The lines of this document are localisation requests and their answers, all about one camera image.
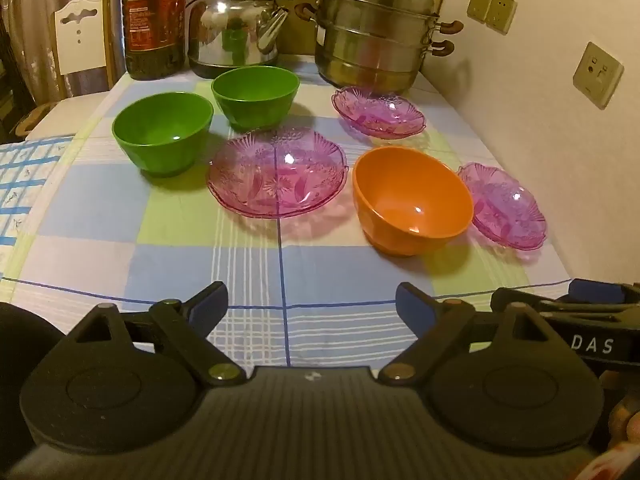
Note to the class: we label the cooking oil bottle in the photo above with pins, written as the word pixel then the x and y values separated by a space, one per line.
pixel 150 25

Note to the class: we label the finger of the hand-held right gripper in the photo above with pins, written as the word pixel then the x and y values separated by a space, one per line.
pixel 595 290
pixel 520 300

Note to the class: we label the small purple glass plate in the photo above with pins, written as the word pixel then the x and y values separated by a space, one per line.
pixel 375 112
pixel 505 205

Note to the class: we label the large purple glass plate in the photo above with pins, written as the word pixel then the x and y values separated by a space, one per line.
pixel 275 175

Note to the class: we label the orange plastic bowl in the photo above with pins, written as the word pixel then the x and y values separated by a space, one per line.
pixel 400 195

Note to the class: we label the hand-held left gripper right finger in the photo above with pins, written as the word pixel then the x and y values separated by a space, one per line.
pixel 414 305

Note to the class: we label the pastel checked tablecloth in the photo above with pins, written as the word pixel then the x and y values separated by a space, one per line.
pixel 165 240

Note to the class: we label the large beige wall socket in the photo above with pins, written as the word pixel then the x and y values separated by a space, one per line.
pixel 597 75

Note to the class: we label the white wooden chair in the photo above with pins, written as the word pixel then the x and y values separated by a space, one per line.
pixel 80 55

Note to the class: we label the person's right hand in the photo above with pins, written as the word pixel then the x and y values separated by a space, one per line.
pixel 626 425

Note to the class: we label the stainless steel kettle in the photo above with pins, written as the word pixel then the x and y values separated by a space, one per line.
pixel 225 20

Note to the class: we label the white side cabinet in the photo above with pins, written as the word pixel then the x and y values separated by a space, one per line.
pixel 65 115

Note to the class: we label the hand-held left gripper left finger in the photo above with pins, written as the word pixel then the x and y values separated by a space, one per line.
pixel 210 304

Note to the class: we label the stainless steel steamer pot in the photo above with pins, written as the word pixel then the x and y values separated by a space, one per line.
pixel 375 35

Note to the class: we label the green plastic bowl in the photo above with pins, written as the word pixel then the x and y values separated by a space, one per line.
pixel 150 150
pixel 250 105

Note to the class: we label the blue plaid cloth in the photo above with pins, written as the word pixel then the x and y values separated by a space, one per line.
pixel 25 170

